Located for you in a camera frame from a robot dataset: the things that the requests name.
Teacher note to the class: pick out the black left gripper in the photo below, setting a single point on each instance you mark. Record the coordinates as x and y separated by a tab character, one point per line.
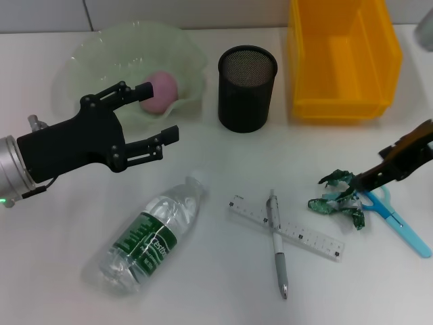
74	142

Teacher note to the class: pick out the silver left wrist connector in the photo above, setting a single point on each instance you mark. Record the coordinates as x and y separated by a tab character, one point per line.
34	122

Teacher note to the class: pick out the white grey ballpoint pen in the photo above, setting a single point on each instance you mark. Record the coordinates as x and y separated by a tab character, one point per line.
279	243

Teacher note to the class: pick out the green plastic wrapper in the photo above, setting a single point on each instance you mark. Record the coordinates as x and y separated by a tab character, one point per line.
324	206

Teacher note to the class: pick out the blue scissors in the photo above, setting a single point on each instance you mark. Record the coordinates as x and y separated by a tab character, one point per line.
406	230

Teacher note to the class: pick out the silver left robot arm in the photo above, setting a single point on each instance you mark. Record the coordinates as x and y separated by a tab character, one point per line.
10	169

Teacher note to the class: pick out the yellow plastic bin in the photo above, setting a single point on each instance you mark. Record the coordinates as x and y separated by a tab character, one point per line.
338	67

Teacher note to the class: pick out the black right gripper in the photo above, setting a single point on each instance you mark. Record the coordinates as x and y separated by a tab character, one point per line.
409	152

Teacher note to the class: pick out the black mesh pen holder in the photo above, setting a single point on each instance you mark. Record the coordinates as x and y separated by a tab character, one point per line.
243	101

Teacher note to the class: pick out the green glass fruit plate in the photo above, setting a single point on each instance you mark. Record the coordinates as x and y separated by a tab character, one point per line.
111	50

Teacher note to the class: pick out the transparent plastic ruler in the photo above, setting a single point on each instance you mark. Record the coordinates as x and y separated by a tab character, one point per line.
304	237

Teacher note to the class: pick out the pink peach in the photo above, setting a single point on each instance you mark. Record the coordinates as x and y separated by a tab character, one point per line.
162	91

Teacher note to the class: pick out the clear green-label water bottle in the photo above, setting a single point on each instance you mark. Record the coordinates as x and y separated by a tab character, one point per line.
152	230

